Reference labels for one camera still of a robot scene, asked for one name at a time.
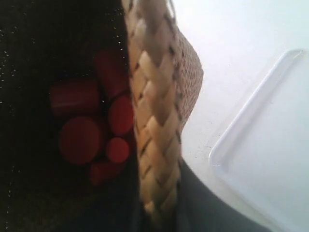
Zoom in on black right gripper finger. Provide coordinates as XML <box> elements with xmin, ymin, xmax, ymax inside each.
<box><xmin>177</xmin><ymin>162</ymin><xmax>270</xmax><ymax>232</ymax></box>

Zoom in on brown woven wicker basket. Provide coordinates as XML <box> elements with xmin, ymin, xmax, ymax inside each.
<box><xmin>0</xmin><ymin>0</ymin><xmax>203</xmax><ymax>232</ymax></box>

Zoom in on small red cylinder upright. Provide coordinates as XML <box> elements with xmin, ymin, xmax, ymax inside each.
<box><xmin>106</xmin><ymin>137</ymin><xmax>130</xmax><ymax>163</ymax></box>

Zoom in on small red cylinder lying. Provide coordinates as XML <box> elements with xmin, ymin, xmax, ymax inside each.
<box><xmin>89</xmin><ymin>162</ymin><xmax>126</xmax><ymax>186</ymax></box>

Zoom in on dark red round object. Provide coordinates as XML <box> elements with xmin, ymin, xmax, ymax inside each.
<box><xmin>108</xmin><ymin>95</ymin><xmax>134</xmax><ymax>136</ymax></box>

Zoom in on large red cylinder upright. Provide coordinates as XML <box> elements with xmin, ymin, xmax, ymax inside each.
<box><xmin>58</xmin><ymin>116</ymin><xmax>102</xmax><ymax>165</ymax></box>

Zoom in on large red cylinder lying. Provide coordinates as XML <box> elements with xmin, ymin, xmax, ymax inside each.
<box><xmin>49</xmin><ymin>79</ymin><xmax>100</xmax><ymax>117</ymax></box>

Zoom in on red cylinder upper lying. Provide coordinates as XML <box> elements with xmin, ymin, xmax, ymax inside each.
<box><xmin>93</xmin><ymin>49</ymin><xmax>129</xmax><ymax>99</ymax></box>

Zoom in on white plastic tray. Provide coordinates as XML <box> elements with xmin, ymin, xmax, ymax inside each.
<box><xmin>209</xmin><ymin>49</ymin><xmax>309</xmax><ymax>232</ymax></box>

